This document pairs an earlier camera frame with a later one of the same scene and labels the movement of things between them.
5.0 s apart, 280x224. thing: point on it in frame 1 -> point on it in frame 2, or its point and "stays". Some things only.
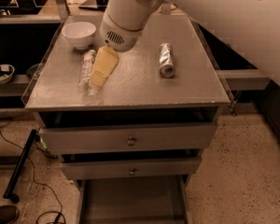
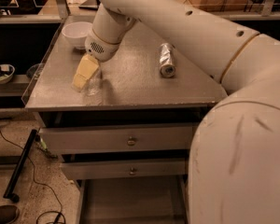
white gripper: x=119 y=36 -> x=102 y=49
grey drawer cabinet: x=130 y=126 stays
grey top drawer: x=126 y=138 stays
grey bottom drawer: x=148 y=200 stays
